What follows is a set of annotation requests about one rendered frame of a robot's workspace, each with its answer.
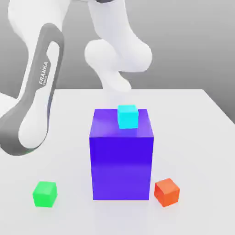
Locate large purple box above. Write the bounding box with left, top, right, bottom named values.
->
left=89, top=108, right=154, bottom=201

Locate small cyan cube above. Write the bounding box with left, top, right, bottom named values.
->
left=117, top=104, right=139, bottom=129

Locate small orange cube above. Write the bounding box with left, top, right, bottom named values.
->
left=154, top=178, right=180, bottom=208

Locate small green cube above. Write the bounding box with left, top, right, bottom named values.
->
left=32, top=181, right=58, bottom=208

